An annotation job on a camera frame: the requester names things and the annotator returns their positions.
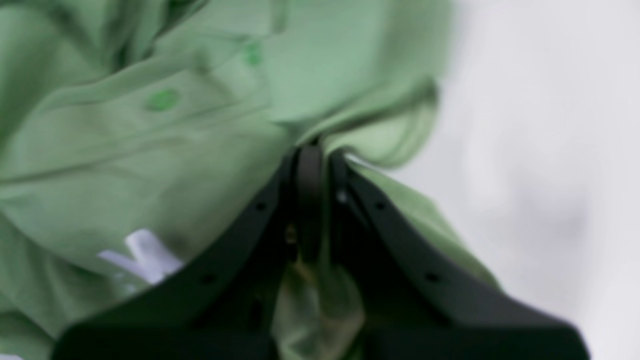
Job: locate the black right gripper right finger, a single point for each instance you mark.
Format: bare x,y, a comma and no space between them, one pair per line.
419,304

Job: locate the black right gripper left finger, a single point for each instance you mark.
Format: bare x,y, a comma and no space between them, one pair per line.
220,306

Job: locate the green polo t-shirt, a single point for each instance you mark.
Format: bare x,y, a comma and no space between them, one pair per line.
134,131

